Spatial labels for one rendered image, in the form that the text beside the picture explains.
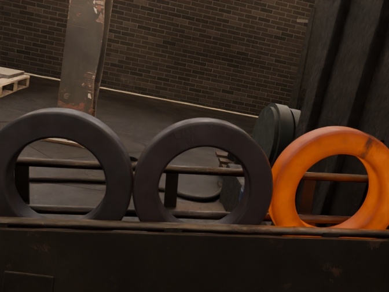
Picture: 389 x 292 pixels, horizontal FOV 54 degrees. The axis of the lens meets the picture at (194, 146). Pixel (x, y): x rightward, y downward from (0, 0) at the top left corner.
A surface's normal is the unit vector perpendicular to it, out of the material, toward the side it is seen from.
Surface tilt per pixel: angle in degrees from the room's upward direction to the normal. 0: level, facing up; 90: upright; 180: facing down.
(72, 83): 90
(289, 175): 90
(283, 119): 45
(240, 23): 90
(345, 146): 90
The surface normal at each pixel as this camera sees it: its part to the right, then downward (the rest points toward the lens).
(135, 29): 0.11, 0.25
